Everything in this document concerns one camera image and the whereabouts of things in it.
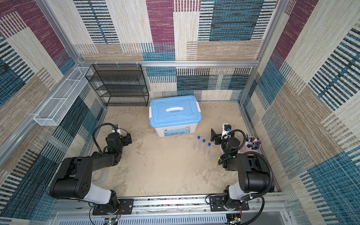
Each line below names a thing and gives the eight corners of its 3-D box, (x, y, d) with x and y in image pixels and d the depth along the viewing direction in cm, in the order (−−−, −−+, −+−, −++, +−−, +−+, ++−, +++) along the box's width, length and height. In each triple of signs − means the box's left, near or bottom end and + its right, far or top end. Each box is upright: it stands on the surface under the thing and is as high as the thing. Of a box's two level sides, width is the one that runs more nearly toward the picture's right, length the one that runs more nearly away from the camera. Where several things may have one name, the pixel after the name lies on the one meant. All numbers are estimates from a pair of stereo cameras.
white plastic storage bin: (157, 139, 101) (155, 130, 92) (157, 137, 103) (155, 128, 94) (196, 135, 103) (198, 126, 94) (196, 133, 104) (197, 124, 95)
